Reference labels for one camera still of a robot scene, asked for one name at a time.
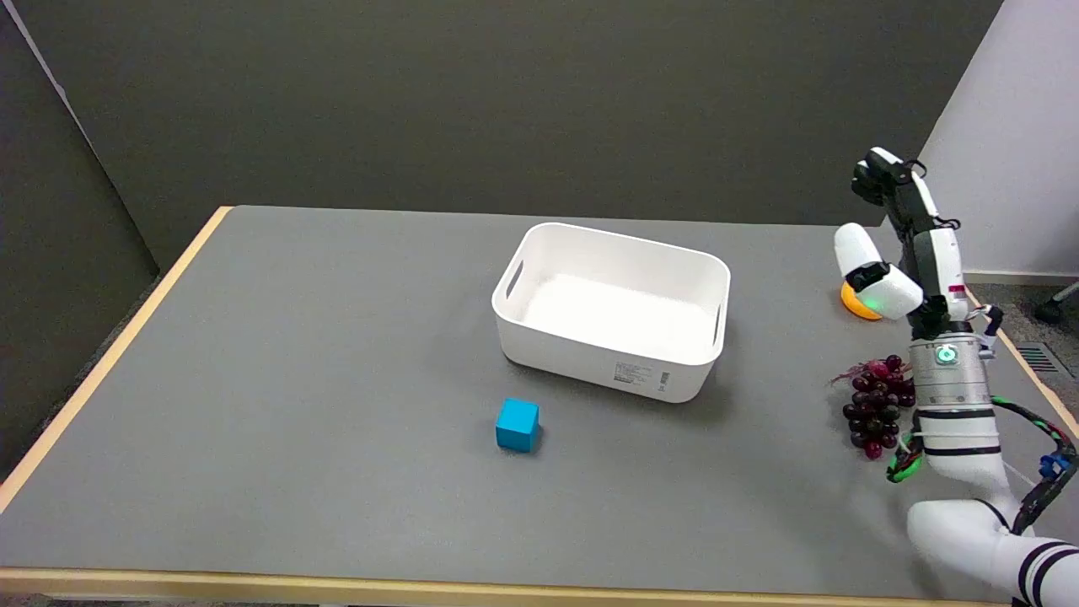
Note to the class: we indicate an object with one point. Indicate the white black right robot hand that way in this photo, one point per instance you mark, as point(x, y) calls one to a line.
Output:
point(923, 253)

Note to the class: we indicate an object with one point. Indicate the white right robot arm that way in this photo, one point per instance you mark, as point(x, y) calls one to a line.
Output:
point(961, 438)

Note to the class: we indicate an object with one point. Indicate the purple grape bunch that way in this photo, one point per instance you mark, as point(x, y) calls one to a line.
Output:
point(877, 405)

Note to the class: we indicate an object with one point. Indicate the orange round fruit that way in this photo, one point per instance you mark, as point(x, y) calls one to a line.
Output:
point(857, 304)

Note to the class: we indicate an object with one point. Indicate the black chair base leg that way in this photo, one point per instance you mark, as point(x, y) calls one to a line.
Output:
point(1059, 303)

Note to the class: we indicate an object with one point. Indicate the black floor vent grille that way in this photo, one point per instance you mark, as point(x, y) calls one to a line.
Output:
point(1037, 359)

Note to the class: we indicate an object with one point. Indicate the white plastic storage bin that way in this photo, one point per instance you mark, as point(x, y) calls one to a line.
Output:
point(614, 310)

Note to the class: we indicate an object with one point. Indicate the blue cube block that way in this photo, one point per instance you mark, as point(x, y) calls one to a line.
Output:
point(517, 425)

